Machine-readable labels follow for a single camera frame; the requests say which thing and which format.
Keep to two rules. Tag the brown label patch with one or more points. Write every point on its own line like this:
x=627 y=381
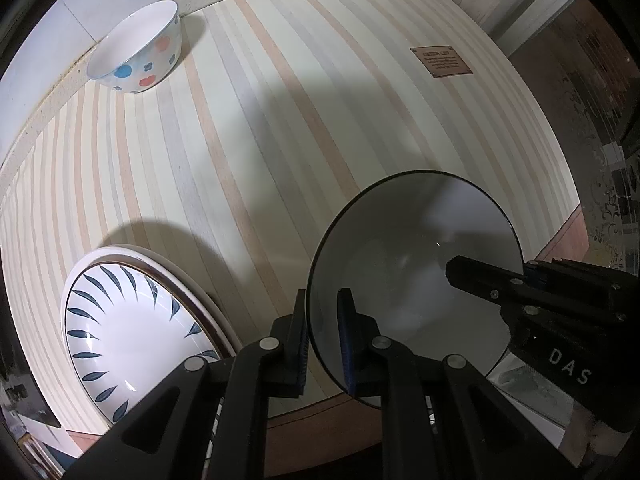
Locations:
x=441 y=61

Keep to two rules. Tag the person's right forearm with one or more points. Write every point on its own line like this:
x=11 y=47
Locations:
x=600 y=440

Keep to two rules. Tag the white plate with blue strokes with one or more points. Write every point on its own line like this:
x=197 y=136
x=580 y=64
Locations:
x=130 y=330

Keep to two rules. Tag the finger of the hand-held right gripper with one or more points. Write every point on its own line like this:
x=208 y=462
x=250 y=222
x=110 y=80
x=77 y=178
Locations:
x=575 y=275
x=480 y=277

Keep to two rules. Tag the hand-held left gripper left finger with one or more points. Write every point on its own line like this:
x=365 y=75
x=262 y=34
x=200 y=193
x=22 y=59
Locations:
x=302 y=355

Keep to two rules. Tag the striped tablecloth with cat print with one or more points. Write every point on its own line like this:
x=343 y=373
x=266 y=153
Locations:
x=300 y=110

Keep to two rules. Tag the white bowl with coloured dots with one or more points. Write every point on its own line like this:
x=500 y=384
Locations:
x=145 y=55

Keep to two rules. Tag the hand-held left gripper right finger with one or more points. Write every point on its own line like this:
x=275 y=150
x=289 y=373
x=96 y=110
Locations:
x=346 y=340

